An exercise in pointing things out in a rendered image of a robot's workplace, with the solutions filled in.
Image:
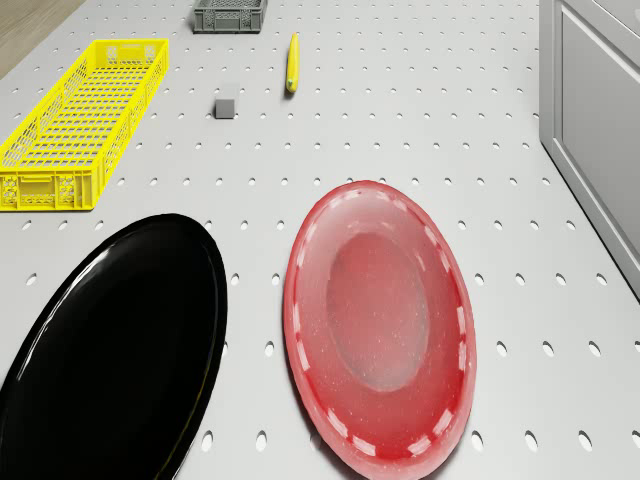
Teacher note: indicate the red plate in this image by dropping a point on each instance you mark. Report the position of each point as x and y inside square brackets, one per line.
[380, 320]

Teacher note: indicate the grey cube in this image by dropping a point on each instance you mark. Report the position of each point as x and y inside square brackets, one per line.
[225, 109]

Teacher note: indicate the banana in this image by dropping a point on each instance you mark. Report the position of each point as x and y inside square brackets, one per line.
[293, 65]

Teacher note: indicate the black plate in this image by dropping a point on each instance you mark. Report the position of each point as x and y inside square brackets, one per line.
[115, 350]

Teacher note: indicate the dark grey basket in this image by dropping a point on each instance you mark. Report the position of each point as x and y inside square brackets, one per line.
[227, 21]

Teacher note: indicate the yellow basket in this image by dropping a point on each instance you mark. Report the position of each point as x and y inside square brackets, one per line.
[45, 192]

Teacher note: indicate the white cabinet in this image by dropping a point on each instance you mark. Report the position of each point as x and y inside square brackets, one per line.
[595, 125]

